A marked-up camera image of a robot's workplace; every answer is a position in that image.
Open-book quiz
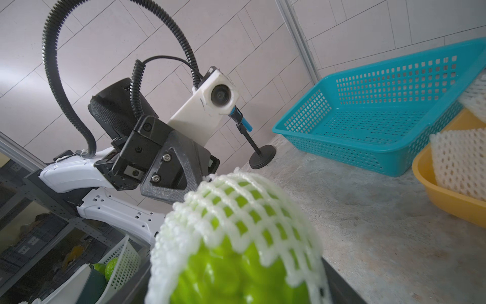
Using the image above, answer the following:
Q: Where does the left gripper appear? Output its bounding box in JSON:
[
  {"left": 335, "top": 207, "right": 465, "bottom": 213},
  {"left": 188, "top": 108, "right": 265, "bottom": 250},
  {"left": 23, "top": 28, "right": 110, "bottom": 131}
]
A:
[{"left": 94, "top": 116, "right": 220, "bottom": 203}]

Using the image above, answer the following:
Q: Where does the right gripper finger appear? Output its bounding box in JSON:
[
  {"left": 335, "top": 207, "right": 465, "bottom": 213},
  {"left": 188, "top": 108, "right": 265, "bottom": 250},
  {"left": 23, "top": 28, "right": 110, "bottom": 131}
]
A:
[{"left": 321, "top": 258, "right": 366, "bottom": 304}]

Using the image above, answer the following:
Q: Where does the green custard apple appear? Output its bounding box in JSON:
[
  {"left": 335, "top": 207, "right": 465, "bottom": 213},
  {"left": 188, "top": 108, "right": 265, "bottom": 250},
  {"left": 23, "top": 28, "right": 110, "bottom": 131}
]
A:
[{"left": 169, "top": 178, "right": 316, "bottom": 303}]

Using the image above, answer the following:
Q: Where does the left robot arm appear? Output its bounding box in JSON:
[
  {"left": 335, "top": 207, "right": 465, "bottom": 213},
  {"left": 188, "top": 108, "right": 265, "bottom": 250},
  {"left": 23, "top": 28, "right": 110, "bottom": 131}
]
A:
[{"left": 39, "top": 1, "right": 238, "bottom": 245}]

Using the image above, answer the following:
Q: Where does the white foam nets pile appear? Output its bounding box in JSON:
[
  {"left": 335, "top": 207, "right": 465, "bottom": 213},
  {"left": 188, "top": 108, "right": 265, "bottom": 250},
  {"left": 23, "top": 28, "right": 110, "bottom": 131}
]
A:
[{"left": 430, "top": 71, "right": 486, "bottom": 201}]

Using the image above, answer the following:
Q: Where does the microphone on black stand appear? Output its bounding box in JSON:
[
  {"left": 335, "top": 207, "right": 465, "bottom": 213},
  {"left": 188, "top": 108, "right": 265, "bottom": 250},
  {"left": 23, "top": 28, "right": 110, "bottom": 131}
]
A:
[{"left": 229, "top": 106, "right": 277, "bottom": 169}]

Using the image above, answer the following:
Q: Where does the green fruit in white basket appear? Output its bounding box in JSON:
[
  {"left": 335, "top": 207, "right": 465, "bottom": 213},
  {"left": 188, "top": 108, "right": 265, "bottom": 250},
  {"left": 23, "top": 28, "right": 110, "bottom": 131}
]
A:
[{"left": 91, "top": 258, "right": 118, "bottom": 281}]

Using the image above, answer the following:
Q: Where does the white perforated basket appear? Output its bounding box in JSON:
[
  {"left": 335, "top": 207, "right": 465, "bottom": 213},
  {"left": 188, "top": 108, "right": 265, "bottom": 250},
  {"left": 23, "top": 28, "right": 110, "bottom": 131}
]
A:
[{"left": 41, "top": 236, "right": 142, "bottom": 304}]

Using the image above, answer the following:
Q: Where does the yellow plastic tub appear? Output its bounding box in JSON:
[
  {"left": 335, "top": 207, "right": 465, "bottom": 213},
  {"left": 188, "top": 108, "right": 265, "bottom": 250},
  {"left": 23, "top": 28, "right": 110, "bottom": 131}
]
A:
[{"left": 412, "top": 110, "right": 485, "bottom": 227}]

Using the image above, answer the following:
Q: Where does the teal plastic basket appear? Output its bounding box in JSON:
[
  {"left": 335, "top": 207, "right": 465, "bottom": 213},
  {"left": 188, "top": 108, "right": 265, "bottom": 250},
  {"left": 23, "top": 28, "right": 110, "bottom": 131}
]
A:
[{"left": 273, "top": 39, "right": 485, "bottom": 177}]

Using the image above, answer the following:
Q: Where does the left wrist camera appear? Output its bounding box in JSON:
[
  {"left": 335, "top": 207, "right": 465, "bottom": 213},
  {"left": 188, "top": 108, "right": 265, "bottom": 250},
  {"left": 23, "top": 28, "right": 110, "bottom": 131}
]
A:
[{"left": 168, "top": 67, "right": 240, "bottom": 146}]

